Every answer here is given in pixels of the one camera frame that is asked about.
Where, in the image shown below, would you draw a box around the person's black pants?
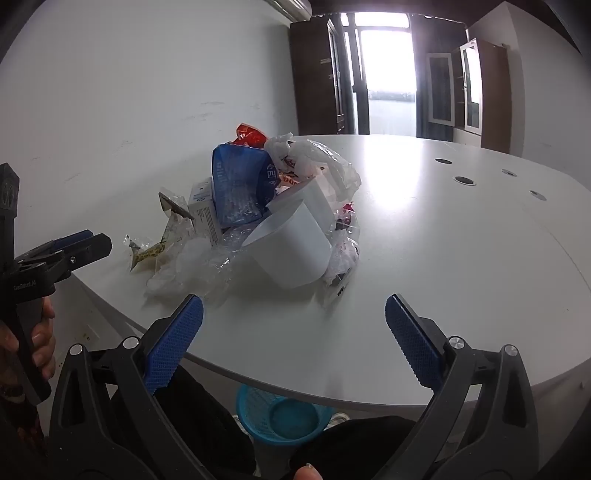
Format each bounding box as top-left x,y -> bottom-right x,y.
88,360 -> 416,480

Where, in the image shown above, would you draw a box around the glass balcony door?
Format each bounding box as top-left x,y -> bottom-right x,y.
342,11 -> 419,137

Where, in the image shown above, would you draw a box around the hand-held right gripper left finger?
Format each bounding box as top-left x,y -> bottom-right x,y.
48,294 -> 218,480

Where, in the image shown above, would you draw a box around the white toilet paper roll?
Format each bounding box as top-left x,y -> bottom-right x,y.
242,199 -> 334,291

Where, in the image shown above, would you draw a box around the clear wrapper with red print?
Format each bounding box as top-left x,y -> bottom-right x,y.
323,202 -> 362,308

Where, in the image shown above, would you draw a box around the clear plastic wrapper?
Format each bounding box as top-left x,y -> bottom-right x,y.
147,231 -> 252,308

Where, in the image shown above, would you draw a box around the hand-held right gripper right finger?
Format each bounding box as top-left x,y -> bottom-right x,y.
374,294 -> 541,480

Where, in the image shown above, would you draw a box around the clear sauce packet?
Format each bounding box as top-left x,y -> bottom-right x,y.
124,216 -> 195,273

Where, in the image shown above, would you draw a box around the blue snack bag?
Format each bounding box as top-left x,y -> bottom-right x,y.
211,142 -> 278,228

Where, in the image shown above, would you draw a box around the white framed glass door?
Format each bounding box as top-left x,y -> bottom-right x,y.
426,52 -> 456,126

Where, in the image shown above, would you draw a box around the blue plastic wastebasket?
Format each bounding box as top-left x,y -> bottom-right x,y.
236,384 -> 337,445

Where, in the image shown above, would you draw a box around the red snack wrapper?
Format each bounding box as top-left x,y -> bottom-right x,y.
232,122 -> 270,148

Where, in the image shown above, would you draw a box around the brown paper wrapper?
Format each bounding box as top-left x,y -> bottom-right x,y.
158,191 -> 195,220

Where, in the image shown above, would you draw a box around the person's left hand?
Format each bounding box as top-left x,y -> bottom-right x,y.
0,298 -> 57,402

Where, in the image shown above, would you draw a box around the small white box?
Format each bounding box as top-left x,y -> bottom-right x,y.
188,178 -> 223,247

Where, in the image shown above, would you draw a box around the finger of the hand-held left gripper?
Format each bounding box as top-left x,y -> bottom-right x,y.
28,233 -> 113,283
16,230 -> 94,265

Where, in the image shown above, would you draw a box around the person's left forearm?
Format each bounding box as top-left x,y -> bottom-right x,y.
0,397 -> 49,480

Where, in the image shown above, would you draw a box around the dark wooden cabinet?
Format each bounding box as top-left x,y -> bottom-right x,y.
289,13 -> 356,136

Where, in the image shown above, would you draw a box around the white container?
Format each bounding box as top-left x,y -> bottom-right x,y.
268,176 -> 345,220

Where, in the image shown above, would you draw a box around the white plastic bag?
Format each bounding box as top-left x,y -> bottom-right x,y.
264,131 -> 362,204

